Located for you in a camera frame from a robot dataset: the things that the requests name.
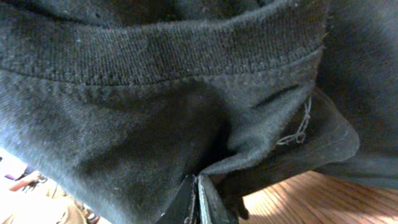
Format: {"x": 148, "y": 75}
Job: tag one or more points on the black t-shirt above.
{"x": 118, "y": 101}

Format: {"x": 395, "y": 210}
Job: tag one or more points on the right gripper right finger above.
{"x": 212, "y": 208}

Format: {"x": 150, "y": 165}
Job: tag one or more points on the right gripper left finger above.
{"x": 183, "y": 208}

